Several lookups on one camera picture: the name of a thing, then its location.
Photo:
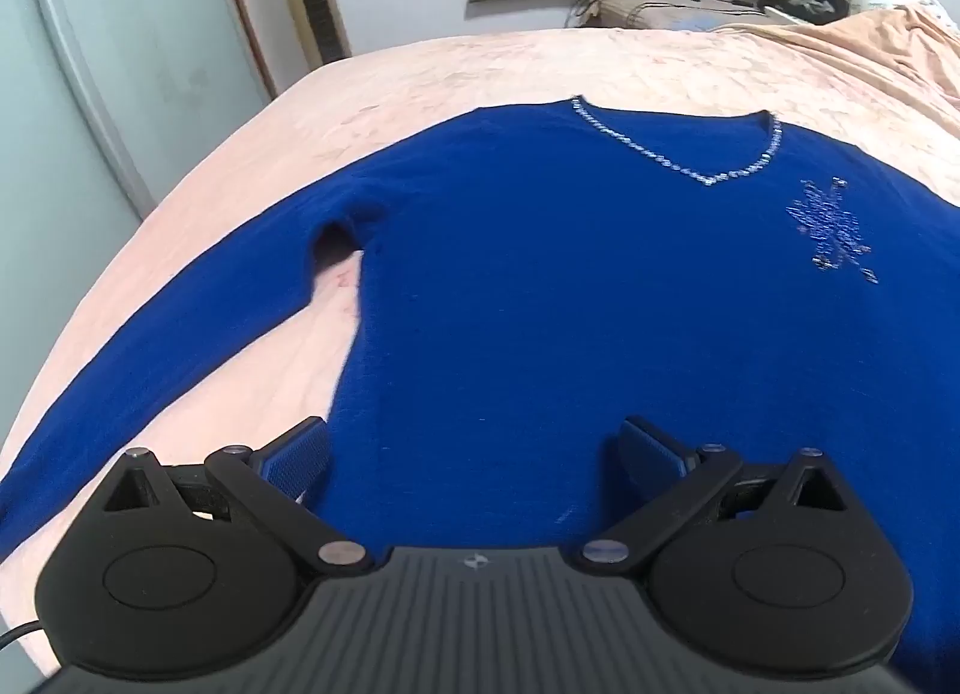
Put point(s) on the blue knit sweater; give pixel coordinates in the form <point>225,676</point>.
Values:
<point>570,304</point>

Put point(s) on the black cloth item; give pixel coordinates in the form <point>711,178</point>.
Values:
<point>806,5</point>

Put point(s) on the orange blanket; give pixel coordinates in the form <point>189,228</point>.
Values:
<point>892,56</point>

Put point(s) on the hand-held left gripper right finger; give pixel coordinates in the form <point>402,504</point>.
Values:
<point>654,452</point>

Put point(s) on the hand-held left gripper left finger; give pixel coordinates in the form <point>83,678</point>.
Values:
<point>298,455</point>

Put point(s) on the frosted glass wardrobe door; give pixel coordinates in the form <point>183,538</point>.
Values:
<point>142,48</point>

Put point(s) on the pink floral bed sheet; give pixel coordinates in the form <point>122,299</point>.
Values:
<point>247,161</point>

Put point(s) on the beige patterned pillow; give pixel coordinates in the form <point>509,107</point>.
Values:
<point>645,7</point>

